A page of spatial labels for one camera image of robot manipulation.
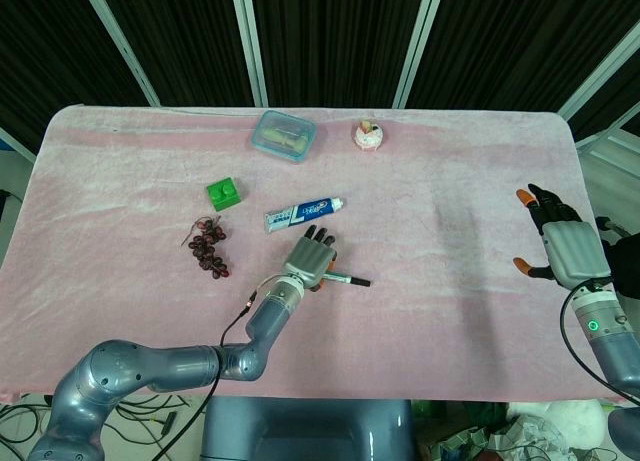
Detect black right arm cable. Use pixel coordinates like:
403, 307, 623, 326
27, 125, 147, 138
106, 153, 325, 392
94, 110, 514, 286
558, 274, 640, 408

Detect black curtain backdrop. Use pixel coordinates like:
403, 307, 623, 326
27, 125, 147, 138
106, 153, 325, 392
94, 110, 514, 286
0, 0, 640, 155

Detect blue white toothpaste tube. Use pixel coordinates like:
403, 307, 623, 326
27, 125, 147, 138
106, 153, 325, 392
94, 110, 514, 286
263, 196, 347, 235

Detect blue grey robot torso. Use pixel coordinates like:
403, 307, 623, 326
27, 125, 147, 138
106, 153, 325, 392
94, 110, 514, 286
199, 396, 416, 461

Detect pink toy cake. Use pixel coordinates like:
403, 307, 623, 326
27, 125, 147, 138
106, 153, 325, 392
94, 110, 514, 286
353, 120, 386, 153

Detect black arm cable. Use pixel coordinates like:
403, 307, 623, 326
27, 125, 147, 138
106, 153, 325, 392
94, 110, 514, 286
558, 274, 640, 408
149, 275, 284, 461

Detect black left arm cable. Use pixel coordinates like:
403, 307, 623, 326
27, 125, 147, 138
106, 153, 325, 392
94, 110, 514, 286
149, 275, 284, 461

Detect pink fluffy tablecloth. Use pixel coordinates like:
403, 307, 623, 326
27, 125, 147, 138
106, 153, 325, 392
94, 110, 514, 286
0, 104, 627, 403

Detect floor cable bundle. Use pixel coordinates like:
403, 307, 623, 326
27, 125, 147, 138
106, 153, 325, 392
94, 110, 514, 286
0, 390, 204, 461

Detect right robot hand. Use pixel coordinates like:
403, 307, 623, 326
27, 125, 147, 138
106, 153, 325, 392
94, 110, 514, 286
513, 183, 613, 290

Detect crumpled white plastic bags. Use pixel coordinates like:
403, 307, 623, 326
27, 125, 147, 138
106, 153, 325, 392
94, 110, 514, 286
414, 398, 614, 461

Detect white partition frame post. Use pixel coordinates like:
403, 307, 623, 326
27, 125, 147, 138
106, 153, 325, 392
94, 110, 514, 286
231, 0, 270, 107
78, 0, 162, 107
392, 0, 447, 110
558, 18, 640, 122

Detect dark red grape bunch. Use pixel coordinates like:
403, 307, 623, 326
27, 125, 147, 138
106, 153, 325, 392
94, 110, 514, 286
180, 216, 232, 280

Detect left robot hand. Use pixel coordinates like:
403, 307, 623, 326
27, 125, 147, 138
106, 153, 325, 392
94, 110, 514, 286
282, 224, 339, 293

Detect clear container blue lid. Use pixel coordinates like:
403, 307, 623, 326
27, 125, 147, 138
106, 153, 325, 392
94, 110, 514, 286
250, 109, 318, 166

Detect green toy brick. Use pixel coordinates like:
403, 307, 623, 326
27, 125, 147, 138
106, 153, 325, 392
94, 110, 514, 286
205, 177, 243, 213

